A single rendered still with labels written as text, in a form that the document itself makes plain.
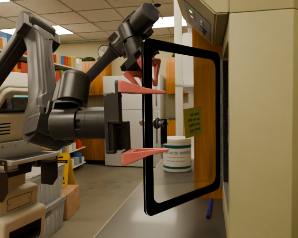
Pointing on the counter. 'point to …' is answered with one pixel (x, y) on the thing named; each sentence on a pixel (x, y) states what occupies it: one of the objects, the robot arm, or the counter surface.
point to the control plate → (196, 21)
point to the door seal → (152, 123)
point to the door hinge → (221, 120)
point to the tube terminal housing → (267, 119)
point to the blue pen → (209, 208)
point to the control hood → (210, 16)
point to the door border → (147, 123)
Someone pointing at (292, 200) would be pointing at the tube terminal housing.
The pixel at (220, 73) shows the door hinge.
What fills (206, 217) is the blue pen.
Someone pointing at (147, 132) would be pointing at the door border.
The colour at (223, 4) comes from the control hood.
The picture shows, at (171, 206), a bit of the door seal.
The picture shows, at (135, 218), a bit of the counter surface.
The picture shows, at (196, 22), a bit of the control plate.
